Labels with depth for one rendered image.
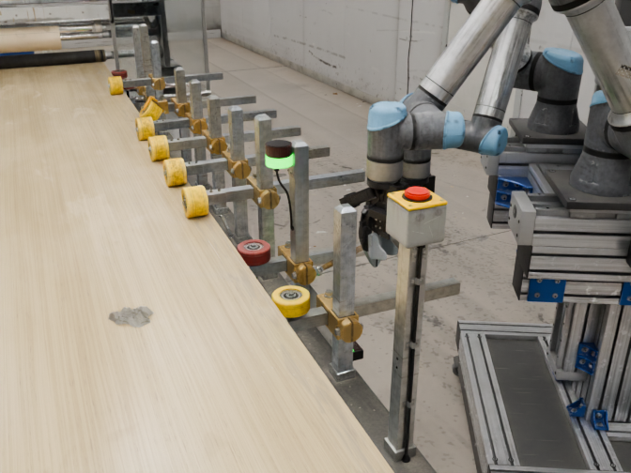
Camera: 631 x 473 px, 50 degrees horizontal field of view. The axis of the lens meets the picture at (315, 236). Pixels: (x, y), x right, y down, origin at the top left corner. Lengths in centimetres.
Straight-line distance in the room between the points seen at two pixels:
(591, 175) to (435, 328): 148
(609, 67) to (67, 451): 118
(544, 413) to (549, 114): 93
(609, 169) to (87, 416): 121
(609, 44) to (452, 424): 151
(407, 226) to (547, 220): 69
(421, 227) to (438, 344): 188
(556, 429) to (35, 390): 155
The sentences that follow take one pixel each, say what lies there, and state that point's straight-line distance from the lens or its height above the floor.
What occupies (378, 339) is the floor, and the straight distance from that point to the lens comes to 291.
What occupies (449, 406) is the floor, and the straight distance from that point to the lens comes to 259.
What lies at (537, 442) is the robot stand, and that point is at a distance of 219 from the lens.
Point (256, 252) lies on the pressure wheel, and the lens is 159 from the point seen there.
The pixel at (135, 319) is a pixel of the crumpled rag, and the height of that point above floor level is 91.
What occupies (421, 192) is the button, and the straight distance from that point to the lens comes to 106.
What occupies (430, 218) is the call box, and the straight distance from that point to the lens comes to 106.
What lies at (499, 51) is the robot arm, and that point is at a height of 133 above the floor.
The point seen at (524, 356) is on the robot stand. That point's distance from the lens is 254.
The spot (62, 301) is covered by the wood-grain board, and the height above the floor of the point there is 90.
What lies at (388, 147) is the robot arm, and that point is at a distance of 135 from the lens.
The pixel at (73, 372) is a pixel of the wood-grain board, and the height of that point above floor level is 90.
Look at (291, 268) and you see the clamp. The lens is 163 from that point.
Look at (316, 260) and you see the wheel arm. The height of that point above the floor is 84.
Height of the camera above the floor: 161
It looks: 25 degrees down
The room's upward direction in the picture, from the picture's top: straight up
